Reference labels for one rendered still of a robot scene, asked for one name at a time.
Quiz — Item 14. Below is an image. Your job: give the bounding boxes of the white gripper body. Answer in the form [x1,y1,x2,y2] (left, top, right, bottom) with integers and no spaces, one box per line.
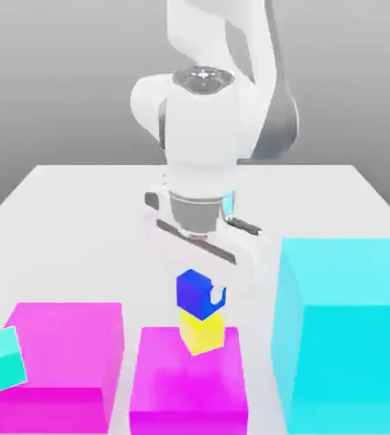
[142,205,266,297]

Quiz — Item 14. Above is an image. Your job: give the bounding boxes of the small blue cube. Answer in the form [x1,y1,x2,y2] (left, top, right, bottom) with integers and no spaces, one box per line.
[176,268,228,323]

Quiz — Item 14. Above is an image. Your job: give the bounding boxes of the small yellow cube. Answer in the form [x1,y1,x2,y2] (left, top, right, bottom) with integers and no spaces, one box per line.
[179,309,225,357]

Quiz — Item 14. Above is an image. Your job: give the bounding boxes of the large magenta box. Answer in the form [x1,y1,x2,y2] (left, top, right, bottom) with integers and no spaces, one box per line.
[128,325,250,435]
[0,301,125,435]

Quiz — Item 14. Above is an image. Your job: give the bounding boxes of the large cyan box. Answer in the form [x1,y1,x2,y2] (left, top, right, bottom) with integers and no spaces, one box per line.
[270,237,390,435]

